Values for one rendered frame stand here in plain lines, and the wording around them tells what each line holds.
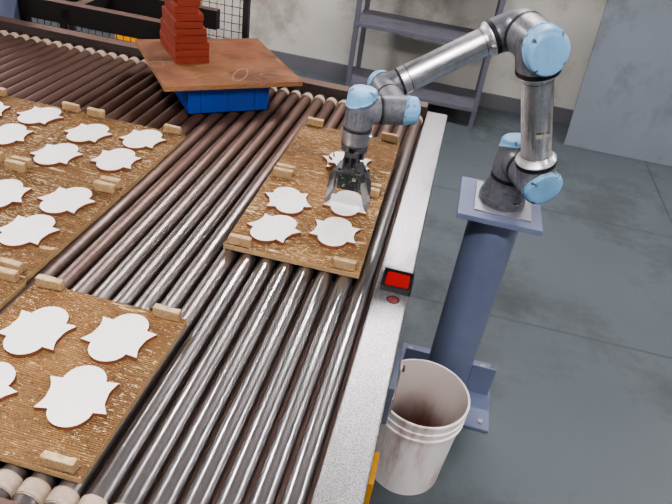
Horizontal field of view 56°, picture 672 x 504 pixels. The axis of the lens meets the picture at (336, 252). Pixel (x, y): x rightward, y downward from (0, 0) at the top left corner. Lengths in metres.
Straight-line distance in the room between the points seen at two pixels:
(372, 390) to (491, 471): 1.22
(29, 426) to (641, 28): 4.78
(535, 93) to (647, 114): 3.58
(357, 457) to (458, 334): 1.26
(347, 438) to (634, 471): 1.67
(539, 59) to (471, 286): 0.87
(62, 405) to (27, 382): 0.10
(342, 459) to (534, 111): 1.07
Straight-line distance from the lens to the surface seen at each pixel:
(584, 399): 2.88
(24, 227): 1.69
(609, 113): 5.27
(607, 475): 2.64
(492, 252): 2.17
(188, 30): 2.44
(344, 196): 1.84
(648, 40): 5.29
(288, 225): 1.67
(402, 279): 1.57
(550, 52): 1.71
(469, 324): 2.35
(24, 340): 1.36
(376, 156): 2.13
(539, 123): 1.83
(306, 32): 5.67
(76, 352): 1.33
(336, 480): 1.15
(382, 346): 1.39
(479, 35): 1.82
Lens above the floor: 1.84
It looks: 34 degrees down
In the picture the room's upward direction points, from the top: 9 degrees clockwise
